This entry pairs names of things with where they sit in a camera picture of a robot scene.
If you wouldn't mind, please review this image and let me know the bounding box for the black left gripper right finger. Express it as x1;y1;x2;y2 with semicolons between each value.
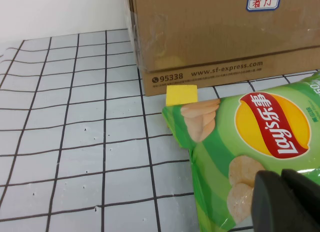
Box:
280;168;320;232

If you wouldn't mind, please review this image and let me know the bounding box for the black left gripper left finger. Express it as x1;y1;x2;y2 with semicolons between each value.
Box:
251;170;310;232

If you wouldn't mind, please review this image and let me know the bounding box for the green Lay's chips bag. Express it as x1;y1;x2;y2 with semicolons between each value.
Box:
161;71;320;232

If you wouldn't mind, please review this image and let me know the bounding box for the yellow foam cube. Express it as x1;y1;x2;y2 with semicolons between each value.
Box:
165;84;199;108

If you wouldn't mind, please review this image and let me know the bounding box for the cardboard box with F2 print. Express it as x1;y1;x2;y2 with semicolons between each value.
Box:
128;0;320;97

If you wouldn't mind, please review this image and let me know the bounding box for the white grid tablecloth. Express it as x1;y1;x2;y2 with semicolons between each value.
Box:
0;29;320;232

